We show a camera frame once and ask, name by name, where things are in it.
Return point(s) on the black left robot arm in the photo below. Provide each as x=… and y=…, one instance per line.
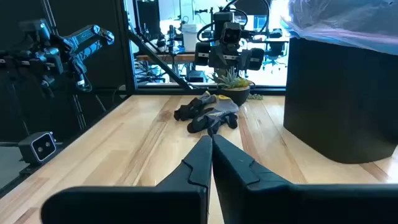
x=222, y=17

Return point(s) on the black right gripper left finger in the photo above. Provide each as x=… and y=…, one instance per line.
x=174, y=202

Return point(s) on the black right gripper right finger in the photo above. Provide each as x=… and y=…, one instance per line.
x=248, y=199

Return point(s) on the pink translucent trash bag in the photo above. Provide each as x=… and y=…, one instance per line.
x=342, y=21

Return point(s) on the grey black work glove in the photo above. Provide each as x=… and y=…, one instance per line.
x=217, y=113
x=191, y=109

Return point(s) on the black table-level camera box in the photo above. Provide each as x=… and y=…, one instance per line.
x=38, y=147

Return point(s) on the potted succulent plant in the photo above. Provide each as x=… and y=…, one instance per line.
x=231, y=84

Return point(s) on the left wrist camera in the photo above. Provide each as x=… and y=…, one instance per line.
x=231, y=32

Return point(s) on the black trash bin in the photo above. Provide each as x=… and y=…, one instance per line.
x=339, y=99

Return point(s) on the wooden workbench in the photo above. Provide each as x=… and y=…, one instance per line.
x=174, y=57

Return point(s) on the white bucket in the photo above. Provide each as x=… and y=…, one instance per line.
x=189, y=37

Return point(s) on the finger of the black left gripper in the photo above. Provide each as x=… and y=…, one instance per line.
x=239, y=60
x=219, y=59

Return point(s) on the black office chair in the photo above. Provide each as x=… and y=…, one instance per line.
x=275, y=46

